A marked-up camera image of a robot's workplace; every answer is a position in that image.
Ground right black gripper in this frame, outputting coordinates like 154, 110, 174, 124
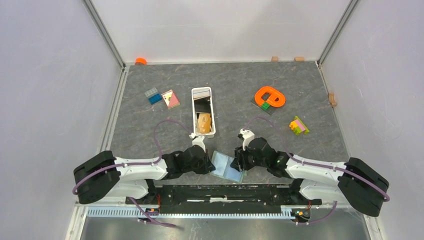
230, 145, 268, 173

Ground green card holder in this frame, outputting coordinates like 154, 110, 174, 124
210, 150, 246, 184

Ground black VIP card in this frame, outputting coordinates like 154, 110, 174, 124
193, 97, 212, 114

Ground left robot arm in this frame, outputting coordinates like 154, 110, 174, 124
72, 145, 216, 205

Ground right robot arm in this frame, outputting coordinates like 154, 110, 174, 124
230, 137, 390, 217

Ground gold cards in tray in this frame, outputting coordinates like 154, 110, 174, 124
196, 112, 212, 134

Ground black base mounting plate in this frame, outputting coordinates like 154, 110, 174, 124
136, 184, 322, 206

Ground green lego brick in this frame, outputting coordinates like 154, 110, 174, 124
260, 102, 270, 111

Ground pink yellow green brick stack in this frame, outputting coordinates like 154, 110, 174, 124
289, 116, 310, 136

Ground pink wooden block puzzle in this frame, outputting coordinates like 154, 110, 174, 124
161, 89, 180, 109

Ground orange curved track piece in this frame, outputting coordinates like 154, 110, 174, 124
254, 86, 286, 108

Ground white rectangular tray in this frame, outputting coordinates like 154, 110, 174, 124
191, 87, 216, 138

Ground blue grey lego bricks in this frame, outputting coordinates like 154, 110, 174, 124
144, 87, 162, 105

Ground curved wooden piece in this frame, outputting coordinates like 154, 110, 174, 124
328, 92, 338, 108

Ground wooden block right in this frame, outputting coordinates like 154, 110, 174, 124
294, 56, 305, 62

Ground orange tape roll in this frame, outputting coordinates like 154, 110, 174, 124
134, 57, 147, 66

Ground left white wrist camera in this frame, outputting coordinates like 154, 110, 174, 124
189, 132, 206, 152

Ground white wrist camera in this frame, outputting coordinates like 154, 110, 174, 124
189, 132, 206, 152
237, 128, 255, 151

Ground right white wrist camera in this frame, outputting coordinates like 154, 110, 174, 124
237, 128, 255, 151

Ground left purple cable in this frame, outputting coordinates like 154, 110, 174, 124
72, 119, 194, 196

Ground purple cable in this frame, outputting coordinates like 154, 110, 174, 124
72, 119, 194, 196
243, 115, 391, 203

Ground aluminium frame rail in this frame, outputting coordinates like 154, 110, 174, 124
74, 198, 365, 220

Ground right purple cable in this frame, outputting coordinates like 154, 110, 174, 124
243, 115, 391, 203

